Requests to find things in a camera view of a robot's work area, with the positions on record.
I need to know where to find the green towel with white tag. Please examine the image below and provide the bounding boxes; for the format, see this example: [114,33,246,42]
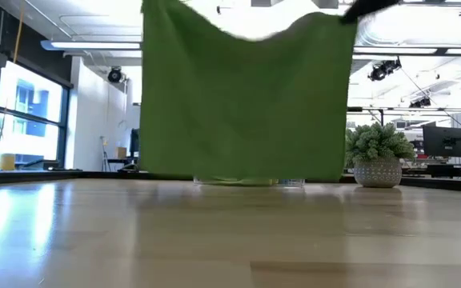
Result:
[138,0,359,182]

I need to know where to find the clear plastic basket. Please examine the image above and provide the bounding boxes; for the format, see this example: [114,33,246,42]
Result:
[192,177,307,188]

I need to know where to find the black ceiling spotlight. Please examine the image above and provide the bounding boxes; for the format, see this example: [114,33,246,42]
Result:
[409,97,432,109]
[367,58,403,82]

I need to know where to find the green potted plant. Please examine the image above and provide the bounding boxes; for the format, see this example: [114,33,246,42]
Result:
[344,122,417,189]

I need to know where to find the large black monitor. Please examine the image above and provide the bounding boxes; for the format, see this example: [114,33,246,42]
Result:
[422,126,461,158]

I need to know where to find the small black monitor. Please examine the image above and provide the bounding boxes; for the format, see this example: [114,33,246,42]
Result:
[130,127,141,155]

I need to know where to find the ceiling light bar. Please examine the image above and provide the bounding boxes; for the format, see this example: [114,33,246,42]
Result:
[40,38,142,51]

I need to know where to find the yellow box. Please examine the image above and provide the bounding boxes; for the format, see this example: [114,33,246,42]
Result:
[0,154,17,172]

